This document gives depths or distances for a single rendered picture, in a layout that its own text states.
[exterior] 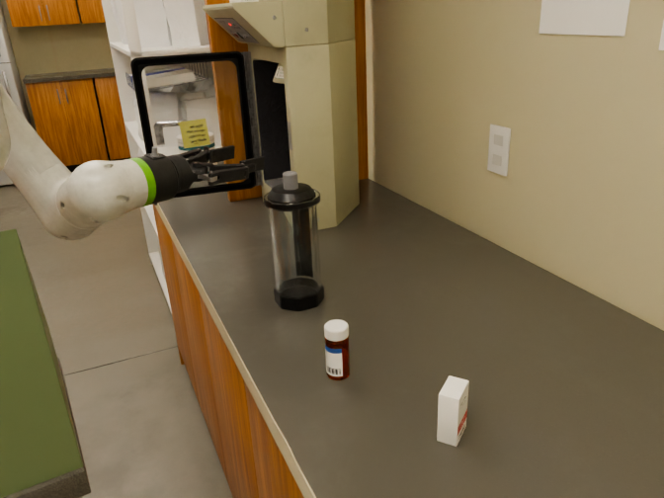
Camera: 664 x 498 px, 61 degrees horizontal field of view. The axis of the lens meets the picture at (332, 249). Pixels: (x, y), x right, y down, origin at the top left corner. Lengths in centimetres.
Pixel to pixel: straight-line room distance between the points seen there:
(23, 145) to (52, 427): 55
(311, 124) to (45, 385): 91
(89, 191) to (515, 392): 76
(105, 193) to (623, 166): 93
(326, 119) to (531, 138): 49
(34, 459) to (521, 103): 113
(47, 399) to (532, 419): 65
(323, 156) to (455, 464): 91
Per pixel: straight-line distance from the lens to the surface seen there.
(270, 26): 139
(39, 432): 84
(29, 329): 76
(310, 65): 143
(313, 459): 81
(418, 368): 96
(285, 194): 105
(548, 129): 131
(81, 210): 107
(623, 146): 119
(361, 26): 190
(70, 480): 88
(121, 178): 106
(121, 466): 232
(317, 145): 147
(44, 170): 117
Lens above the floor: 149
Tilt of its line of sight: 23 degrees down
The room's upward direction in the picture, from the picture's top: 3 degrees counter-clockwise
